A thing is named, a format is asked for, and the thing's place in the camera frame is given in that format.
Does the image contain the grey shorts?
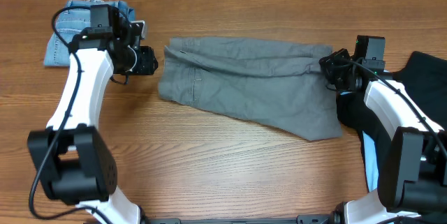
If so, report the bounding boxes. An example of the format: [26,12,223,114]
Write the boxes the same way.
[159,37,342,141]

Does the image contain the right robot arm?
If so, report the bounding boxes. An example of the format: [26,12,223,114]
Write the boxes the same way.
[319,36,446,223]

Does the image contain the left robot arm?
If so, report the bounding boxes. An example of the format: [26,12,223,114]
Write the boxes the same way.
[27,4,158,223]

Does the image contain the black garment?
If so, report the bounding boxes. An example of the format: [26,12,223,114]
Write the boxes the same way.
[337,52,446,175]

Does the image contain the folded blue denim jeans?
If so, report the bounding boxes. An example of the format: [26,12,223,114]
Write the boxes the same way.
[43,0,135,67]

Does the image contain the light blue garment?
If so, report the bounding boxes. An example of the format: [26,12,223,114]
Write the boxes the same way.
[362,132,379,191]

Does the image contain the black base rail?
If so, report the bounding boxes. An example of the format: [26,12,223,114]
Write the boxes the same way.
[145,214,333,224]

